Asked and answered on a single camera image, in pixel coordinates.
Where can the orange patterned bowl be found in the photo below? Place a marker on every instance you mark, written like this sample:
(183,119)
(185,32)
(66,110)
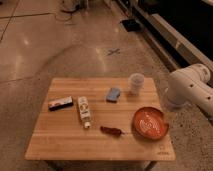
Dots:
(149,122)

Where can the wooden table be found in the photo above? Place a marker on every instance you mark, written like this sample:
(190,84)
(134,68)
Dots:
(59,135)

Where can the white tube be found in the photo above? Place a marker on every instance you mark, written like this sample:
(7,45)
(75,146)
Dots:
(84,111)

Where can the black floor plate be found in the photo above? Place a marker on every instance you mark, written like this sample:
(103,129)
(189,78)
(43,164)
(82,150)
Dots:
(130,25)

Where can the blue sponge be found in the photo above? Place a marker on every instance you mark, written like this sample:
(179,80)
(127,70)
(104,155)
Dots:
(113,94)

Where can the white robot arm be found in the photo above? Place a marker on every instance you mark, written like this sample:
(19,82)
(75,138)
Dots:
(190,84)

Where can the dark rectangular bar box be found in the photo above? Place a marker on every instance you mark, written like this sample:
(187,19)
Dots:
(60,103)

